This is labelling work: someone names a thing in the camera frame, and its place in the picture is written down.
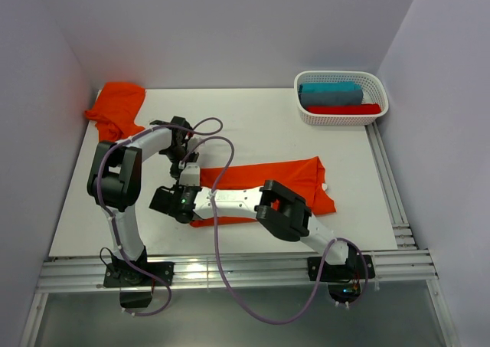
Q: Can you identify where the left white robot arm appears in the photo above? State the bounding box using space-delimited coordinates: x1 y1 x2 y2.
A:
87 116 201 285

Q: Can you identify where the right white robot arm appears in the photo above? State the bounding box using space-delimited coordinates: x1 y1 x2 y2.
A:
149 180 358 278

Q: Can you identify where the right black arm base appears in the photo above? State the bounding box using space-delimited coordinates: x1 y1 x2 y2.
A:
320 254 376 303

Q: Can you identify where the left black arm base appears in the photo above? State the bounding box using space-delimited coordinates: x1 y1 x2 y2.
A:
99 247 175 311

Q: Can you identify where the crumpled orange t-shirt pile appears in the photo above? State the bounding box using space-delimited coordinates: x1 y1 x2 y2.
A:
84 82 145 142

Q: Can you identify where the teal rolled t-shirt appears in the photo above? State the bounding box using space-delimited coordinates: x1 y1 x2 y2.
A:
298 81 364 96

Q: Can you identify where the grey rolled t-shirt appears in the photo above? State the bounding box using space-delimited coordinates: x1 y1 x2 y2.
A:
299 93 364 107

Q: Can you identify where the red rolled t-shirt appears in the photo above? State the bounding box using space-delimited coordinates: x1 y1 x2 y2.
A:
306 103 382 116

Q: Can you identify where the white plastic basket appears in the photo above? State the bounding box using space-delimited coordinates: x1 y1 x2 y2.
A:
294 70 389 126

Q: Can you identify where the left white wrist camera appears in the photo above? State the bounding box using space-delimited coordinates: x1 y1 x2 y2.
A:
187 137 204 151

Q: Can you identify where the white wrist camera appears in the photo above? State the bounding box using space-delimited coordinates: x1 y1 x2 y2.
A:
178 162 201 187
187 137 204 151

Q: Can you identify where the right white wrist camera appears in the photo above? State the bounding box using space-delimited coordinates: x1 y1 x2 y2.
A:
178 162 201 187

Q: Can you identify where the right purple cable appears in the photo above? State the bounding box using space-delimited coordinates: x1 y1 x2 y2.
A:
179 135 371 325

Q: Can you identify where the purple cable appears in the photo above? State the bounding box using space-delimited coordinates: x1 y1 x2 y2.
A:
95 116 224 317
179 135 371 325

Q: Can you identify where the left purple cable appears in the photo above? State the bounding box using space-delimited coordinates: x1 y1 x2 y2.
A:
95 116 224 317

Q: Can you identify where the aluminium rail frame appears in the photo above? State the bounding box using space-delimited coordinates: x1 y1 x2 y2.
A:
20 123 460 346

